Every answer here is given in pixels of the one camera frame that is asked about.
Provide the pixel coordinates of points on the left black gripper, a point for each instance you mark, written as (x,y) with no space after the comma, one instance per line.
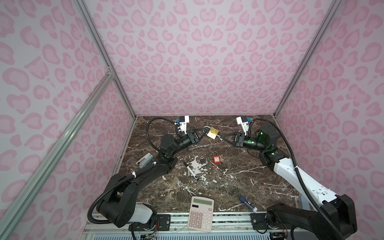
(194,137)

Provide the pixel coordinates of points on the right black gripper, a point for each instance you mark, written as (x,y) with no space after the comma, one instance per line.
(239,141)

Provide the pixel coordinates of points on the brass padlock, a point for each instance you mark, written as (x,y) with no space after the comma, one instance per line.
(211,132)

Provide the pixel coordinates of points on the red padlock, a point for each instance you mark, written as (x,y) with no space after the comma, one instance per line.
(216,158)

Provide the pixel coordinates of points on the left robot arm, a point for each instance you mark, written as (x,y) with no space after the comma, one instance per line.
(118,203)

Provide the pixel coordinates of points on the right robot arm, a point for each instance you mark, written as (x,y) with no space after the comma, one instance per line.
(333,216)

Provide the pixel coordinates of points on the black white marker pen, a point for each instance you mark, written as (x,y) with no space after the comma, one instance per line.
(190,171)

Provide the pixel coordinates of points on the grey white small device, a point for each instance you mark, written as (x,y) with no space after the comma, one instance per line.
(144,160)

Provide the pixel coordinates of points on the blue white glue stick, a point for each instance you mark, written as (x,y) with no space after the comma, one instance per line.
(248,204)

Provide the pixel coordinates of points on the pink calculator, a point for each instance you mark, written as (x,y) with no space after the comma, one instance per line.
(201,214)

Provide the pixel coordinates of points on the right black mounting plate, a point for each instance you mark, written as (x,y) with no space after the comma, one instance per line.
(259,222)

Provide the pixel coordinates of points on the black mounting plate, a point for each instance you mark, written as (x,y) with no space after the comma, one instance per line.
(259,222)
(159,222)

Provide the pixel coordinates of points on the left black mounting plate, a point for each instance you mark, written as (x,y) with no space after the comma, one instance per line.
(159,222)

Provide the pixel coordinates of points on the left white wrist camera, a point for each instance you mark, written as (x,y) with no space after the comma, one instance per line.
(181,125)

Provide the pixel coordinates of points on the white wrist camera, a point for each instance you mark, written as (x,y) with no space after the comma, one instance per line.
(244,122)
(181,125)

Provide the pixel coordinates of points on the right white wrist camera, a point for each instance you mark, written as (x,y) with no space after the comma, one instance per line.
(244,122)

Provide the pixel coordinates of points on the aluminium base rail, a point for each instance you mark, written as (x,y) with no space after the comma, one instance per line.
(226,226)

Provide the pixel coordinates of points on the left corner aluminium post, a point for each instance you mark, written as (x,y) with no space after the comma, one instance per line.
(100,46)

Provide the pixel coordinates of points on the corner aluminium post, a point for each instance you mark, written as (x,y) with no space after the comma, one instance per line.
(100,46)
(318,36)

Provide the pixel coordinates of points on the right corner aluminium post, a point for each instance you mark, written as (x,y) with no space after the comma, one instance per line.
(318,36)

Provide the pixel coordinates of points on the diagonal aluminium frame bar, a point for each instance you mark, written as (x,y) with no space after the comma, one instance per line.
(33,186)

